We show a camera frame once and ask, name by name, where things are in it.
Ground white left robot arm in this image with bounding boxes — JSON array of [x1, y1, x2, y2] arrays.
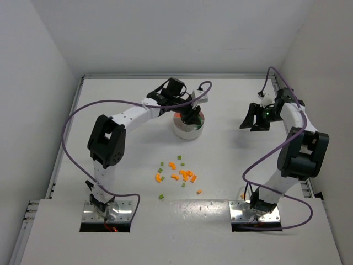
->
[[88, 78, 207, 214]]

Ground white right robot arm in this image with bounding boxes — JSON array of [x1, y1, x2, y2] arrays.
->
[[240, 88, 330, 215]]

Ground yellow curved elbow lego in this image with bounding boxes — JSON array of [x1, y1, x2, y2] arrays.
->
[[168, 162, 177, 170]]

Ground green legos in container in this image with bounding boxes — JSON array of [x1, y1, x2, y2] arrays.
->
[[195, 116, 204, 130]]

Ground white divided round container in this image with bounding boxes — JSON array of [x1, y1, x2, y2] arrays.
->
[[173, 112, 205, 140]]

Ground yellow long lego brick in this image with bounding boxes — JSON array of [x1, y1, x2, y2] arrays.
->
[[190, 175, 197, 183]]

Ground yellow curved lego piece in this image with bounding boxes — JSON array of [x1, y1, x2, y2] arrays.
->
[[155, 174, 162, 183]]

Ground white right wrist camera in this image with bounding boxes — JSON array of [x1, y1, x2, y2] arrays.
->
[[260, 94, 274, 108]]

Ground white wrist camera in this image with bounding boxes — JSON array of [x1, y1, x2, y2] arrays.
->
[[191, 89, 208, 105], [260, 94, 274, 108]]

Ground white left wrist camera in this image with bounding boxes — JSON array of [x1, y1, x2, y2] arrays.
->
[[191, 89, 208, 105]]

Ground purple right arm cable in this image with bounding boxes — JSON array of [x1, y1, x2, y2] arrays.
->
[[242, 66, 314, 230]]

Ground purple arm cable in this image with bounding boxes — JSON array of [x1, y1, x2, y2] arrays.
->
[[242, 66, 314, 230], [61, 80, 213, 224]]

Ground aluminium frame rail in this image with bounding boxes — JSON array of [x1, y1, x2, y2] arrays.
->
[[269, 88, 317, 194]]

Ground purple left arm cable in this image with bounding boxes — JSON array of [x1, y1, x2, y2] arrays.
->
[[61, 80, 213, 224]]

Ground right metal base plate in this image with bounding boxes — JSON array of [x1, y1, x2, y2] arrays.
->
[[229, 200, 281, 224]]

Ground metal base plate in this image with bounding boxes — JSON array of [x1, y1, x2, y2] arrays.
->
[[229, 200, 281, 224], [82, 200, 133, 224]]

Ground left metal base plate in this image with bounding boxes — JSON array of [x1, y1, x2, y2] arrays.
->
[[82, 200, 133, 224]]

